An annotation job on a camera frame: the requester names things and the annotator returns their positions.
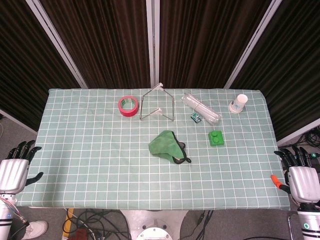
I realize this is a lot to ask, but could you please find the black floor cable bundle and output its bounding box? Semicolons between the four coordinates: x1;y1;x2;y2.
193;209;215;240
294;126;320;149
66;209;131;240

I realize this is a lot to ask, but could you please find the yellow floor strip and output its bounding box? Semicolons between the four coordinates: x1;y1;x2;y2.
61;208;75;238

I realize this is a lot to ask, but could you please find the green checked tablecloth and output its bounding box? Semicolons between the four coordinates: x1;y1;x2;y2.
15;87;292;211

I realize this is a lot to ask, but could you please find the green toy brick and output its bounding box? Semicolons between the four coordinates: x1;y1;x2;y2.
207;130;225;147

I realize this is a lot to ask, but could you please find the left wrist cable with connector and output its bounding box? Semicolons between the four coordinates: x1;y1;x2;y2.
0;196;31;228

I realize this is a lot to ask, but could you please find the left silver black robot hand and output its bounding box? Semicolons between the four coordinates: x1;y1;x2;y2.
0;139;44;195

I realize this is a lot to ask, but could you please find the clear plastic bag bundle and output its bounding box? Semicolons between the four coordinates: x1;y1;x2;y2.
181;92;223;125

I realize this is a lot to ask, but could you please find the white paper cup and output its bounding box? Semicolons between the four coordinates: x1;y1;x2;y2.
228;93;249;114

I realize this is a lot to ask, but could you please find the red tape roll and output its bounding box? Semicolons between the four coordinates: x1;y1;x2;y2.
117;95;139;118

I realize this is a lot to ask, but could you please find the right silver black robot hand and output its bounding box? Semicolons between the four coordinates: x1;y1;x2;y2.
270;146;320;205

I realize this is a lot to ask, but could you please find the green cloth with black edge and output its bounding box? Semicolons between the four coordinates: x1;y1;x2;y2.
148;129;192;165

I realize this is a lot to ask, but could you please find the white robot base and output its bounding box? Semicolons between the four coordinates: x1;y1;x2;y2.
119;209;188;240

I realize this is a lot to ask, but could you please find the white partition post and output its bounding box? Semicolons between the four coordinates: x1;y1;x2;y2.
224;0;286;89
146;0;161;88
24;0;88;89

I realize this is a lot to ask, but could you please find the white shoe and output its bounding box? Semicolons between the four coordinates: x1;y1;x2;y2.
23;220;49;240

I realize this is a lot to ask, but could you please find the metal wire folding stand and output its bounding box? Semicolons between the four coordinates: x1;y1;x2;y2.
139;82;175;122

